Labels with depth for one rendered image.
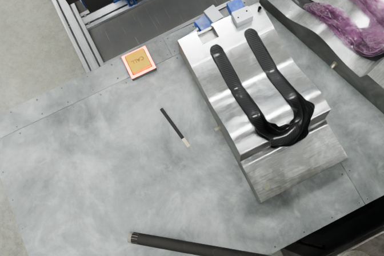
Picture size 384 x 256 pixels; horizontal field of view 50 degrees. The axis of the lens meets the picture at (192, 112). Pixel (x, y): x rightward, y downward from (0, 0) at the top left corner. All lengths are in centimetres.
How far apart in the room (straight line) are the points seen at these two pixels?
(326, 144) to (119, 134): 58
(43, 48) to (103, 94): 110
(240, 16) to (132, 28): 90
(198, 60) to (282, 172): 38
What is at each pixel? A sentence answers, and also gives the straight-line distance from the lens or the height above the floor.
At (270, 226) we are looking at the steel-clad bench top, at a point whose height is 80.
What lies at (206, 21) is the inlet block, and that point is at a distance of 125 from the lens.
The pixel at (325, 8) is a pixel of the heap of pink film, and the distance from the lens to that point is 124.
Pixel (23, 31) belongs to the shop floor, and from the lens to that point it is 239.
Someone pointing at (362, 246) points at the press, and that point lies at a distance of 124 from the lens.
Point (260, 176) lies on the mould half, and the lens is 111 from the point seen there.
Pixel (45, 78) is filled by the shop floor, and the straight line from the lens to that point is 224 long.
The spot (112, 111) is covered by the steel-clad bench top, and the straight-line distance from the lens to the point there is 123.
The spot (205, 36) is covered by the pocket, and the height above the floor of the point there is 86.
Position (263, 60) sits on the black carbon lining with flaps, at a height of 88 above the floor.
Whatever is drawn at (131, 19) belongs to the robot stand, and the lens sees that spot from 200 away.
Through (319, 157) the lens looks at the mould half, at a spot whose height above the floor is 86.
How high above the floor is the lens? 195
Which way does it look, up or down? 75 degrees down
